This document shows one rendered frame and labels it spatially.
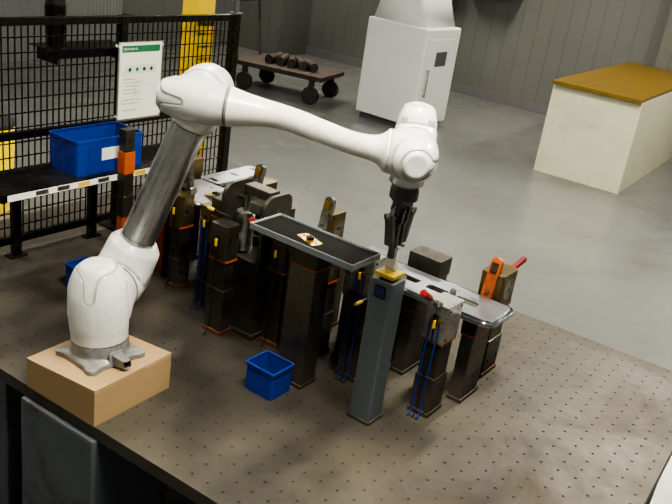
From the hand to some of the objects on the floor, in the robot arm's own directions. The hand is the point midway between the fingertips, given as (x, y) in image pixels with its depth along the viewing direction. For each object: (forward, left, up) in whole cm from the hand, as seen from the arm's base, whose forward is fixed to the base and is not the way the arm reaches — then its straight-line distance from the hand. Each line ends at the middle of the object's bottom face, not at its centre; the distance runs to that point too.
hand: (392, 257), depth 217 cm
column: (-54, +65, -114) cm, 142 cm away
